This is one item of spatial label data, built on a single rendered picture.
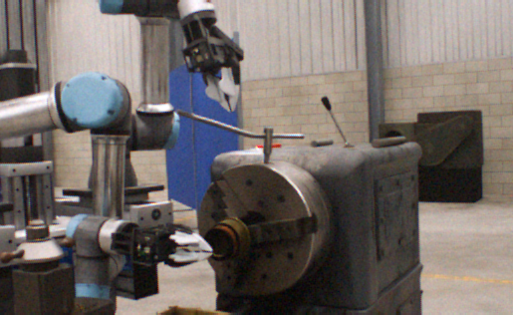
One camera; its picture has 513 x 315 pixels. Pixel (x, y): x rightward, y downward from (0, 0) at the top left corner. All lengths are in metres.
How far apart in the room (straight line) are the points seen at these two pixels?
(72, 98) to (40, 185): 0.56
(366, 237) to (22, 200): 0.95
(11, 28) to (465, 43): 10.19
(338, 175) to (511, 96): 9.86
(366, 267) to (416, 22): 10.43
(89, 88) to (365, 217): 0.71
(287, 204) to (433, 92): 10.25
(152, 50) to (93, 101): 0.55
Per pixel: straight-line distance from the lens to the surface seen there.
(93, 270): 1.37
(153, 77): 1.83
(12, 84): 1.79
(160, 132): 1.84
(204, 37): 1.27
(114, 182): 1.46
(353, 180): 1.46
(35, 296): 1.03
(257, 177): 1.40
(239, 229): 1.31
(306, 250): 1.36
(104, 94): 1.30
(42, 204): 1.83
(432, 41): 11.69
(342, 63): 12.24
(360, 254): 1.49
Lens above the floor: 1.31
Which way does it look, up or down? 3 degrees down
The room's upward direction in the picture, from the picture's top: 3 degrees counter-clockwise
